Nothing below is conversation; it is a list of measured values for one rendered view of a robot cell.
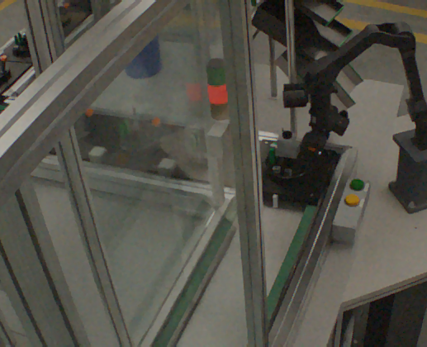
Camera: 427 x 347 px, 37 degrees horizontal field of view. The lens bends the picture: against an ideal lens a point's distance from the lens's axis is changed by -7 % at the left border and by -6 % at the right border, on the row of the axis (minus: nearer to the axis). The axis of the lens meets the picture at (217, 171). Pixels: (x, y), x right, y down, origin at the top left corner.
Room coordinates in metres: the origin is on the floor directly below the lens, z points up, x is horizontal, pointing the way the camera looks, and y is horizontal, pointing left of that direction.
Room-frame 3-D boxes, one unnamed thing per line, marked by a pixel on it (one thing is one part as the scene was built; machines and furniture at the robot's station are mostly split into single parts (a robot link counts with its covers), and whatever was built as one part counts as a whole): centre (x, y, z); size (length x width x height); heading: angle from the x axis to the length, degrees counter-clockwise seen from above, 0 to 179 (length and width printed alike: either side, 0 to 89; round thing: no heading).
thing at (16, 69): (2.36, 0.88, 1.01); 0.24 x 0.24 x 0.13; 65
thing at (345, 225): (1.37, -0.37, 0.93); 0.21 x 0.07 x 0.06; 155
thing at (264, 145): (1.54, -0.21, 0.96); 0.24 x 0.24 x 0.02; 65
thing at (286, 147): (1.54, -0.20, 1.06); 0.08 x 0.04 x 0.07; 66
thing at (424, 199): (1.48, -0.61, 0.96); 0.15 x 0.15 x 0.20; 13
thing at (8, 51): (2.58, 0.78, 1.01); 0.24 x 0.24 x 0.13; 65
